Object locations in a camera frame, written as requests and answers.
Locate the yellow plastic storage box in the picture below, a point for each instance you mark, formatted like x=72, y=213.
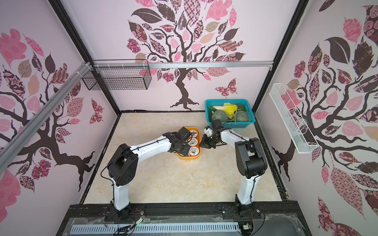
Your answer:
x=188, y=157

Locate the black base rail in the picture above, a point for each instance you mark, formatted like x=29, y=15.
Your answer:
x=268, y=219

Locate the orange tape roll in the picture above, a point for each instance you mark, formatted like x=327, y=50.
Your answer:
x=193, y=142
x=194, y=151
x=194, y=133

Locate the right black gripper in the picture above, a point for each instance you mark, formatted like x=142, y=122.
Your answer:
x=209, y=140

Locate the green melon left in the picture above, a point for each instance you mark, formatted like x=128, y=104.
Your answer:
x=220, y=115

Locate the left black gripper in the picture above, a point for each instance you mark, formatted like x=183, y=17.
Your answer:
x=185, y=150

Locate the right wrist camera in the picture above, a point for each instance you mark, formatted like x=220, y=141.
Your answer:
x=215, y=128

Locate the green melon right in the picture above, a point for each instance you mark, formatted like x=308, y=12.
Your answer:
x=242, y=117

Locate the black wire wall basket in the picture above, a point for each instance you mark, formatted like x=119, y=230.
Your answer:
x=118, y=75

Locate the white wire wall shelf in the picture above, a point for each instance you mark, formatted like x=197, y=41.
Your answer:
x=286, y=102

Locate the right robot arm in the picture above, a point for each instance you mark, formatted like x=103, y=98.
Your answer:
x=250, y=159

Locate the green melon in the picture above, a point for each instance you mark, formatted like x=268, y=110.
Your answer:
x=242, y=117
x=220, y=115

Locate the teal plastic basket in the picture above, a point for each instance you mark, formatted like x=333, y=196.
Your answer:
x=212, y=105

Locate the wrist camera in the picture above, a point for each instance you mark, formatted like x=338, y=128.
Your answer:
x=184, y=135
x=215, y=128

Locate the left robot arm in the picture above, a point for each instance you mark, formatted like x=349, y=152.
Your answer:
x=123, y=165

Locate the white slotted cable duct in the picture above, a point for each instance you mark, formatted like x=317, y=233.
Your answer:
x=153, y=229

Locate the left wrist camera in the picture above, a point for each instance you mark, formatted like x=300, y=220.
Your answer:
x=184, y=135

